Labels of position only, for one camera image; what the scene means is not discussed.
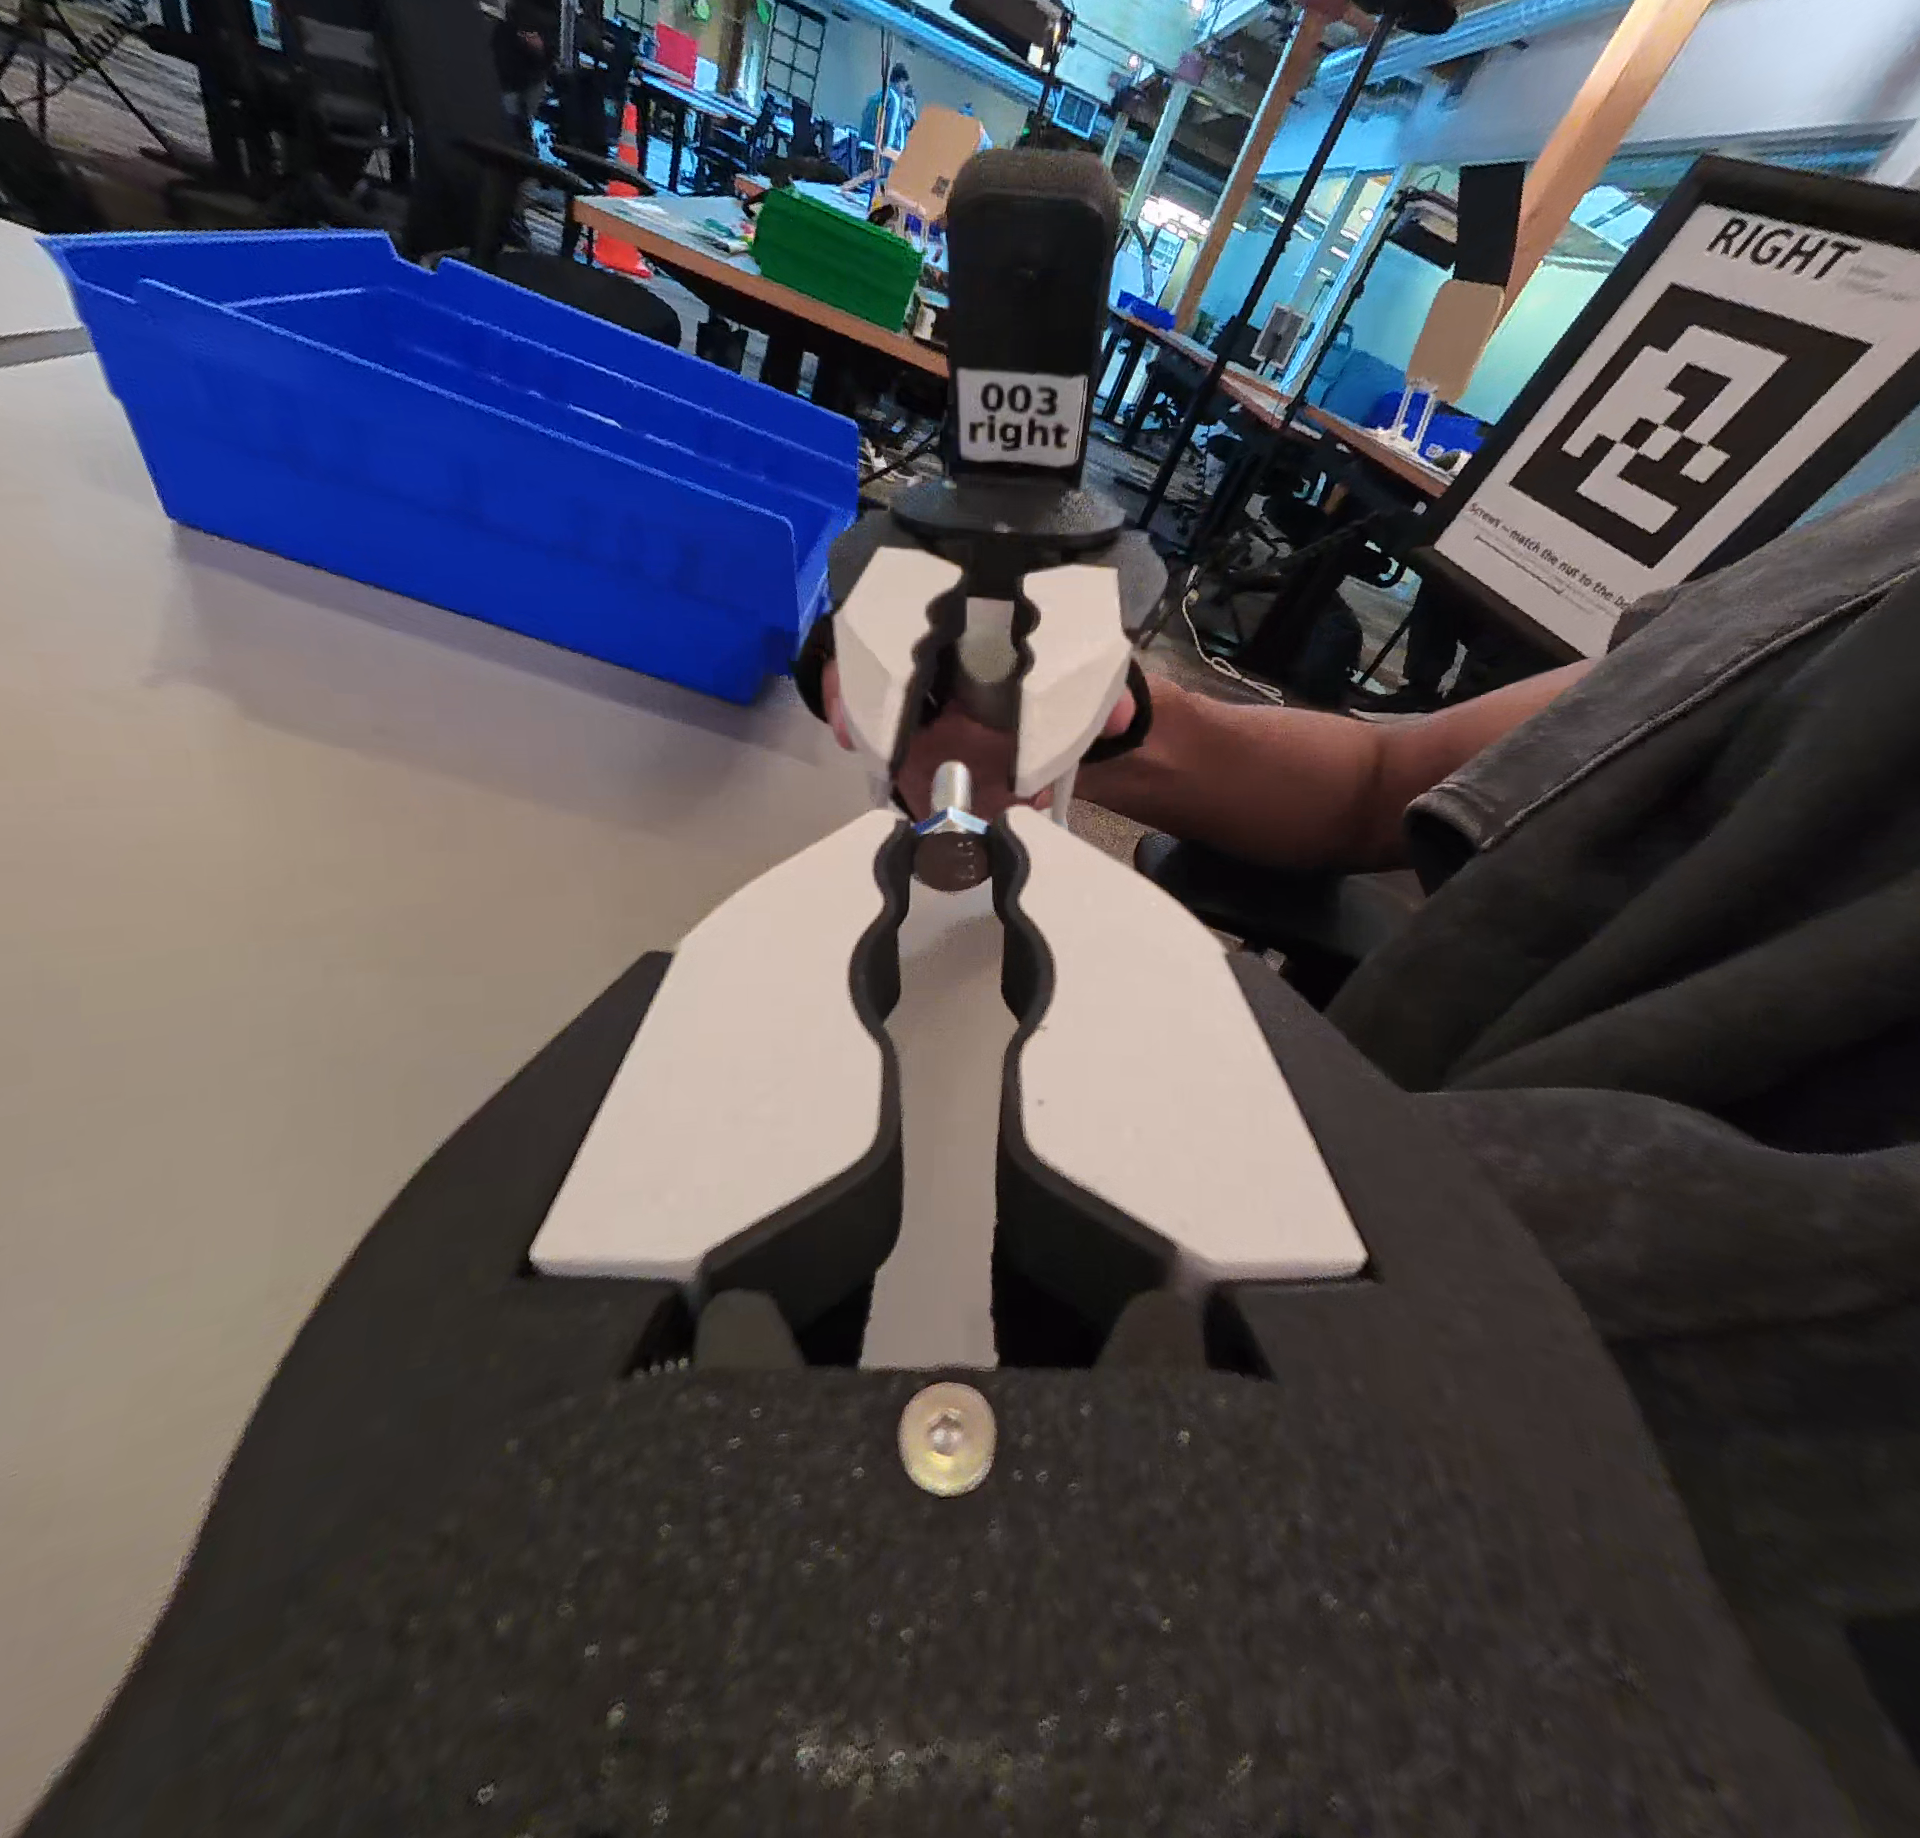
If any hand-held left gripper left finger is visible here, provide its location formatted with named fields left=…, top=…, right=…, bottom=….
left=525, top=805, right=913, bottom=1366

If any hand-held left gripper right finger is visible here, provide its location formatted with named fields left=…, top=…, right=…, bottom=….
left=994, top=805, right=1373, bottom=1366

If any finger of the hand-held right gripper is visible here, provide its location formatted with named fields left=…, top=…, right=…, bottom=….
left=830, top=544, right=968, bottom=808
left=1004, top=563, right=1134, bottom=830

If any silver hex nut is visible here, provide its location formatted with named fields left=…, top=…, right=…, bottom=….
left=904, top=805, right=998, bottom=892

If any blue plastic bin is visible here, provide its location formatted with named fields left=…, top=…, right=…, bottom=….
left=42, top=228, right=862, bottom=706

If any person's right forearm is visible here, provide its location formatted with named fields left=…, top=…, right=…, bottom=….
left=1186, top=663, right=1592, bottom=873

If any grey desk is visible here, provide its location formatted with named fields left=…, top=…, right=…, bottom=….
left=0, top=219, right=1412, bottom=1795

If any person's right hand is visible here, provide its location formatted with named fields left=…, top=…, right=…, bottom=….
left=814, top=653, right=1209, bottom=826

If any tan board stand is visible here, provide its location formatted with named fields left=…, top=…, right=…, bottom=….
left=885, top=105, right=984, bottom=221
left=1410, top=282, right=1506, bottom=439

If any green crate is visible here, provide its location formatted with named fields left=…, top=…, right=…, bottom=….
left=751, top=184, right=923, bottom=332

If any thin wooden pillar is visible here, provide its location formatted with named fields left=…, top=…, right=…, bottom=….
left=1176, top=8, right=1328, bottom=332

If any black studio light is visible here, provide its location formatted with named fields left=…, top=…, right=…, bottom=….
left=947, top=0, right=1069, bottom=71

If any brown wooden table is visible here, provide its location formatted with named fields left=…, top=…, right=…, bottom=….
left=1110, top=299, right=1464, bottom=520
left=573, top=195, right=962, bottom=377

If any orange traffic cone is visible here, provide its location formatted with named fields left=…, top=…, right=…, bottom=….
left=600, top=99, right=659, bottom=282

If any black office chair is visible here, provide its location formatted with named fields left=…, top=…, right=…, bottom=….
left=367, top=0, right=683, bottom=348

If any thick wooden pillar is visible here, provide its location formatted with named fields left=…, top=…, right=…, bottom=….
left=1501, top=0, right=1763, bottom=311

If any black framed marker sign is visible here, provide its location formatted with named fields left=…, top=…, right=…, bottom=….
left=1410, top=155, right=1920, bottom=663

